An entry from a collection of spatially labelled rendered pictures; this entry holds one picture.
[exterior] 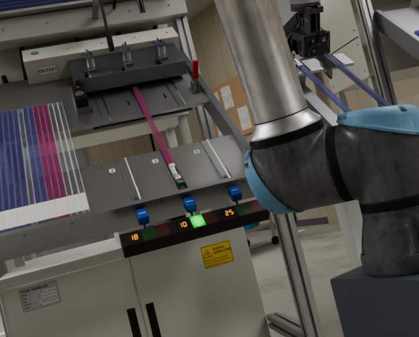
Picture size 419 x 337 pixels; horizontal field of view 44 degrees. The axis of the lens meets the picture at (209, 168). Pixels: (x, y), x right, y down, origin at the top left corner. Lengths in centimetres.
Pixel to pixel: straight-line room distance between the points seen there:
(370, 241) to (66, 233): 68
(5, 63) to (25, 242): 86
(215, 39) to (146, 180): 611
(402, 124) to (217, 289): 94
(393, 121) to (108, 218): 68
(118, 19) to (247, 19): 105
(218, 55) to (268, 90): 650
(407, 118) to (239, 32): 26
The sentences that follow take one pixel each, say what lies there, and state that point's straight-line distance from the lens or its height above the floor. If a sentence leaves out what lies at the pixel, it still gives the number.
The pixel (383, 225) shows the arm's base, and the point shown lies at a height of 62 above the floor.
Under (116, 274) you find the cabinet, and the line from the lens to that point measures 150.
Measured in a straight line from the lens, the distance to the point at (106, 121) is 149.
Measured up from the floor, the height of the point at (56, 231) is 71.
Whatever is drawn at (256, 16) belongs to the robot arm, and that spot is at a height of 95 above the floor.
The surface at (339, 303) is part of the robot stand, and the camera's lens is 81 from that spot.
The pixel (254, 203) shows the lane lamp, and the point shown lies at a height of 66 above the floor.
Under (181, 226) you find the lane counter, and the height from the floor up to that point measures 66.
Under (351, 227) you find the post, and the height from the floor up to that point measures 53.
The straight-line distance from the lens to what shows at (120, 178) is 128.
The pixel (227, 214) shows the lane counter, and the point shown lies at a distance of 118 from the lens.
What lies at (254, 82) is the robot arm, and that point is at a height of 86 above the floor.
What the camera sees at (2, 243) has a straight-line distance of 119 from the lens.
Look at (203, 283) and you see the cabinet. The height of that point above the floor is 46.
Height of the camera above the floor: 72
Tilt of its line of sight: 2 degrees up
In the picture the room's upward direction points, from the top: 14 degrees counter-clockwise
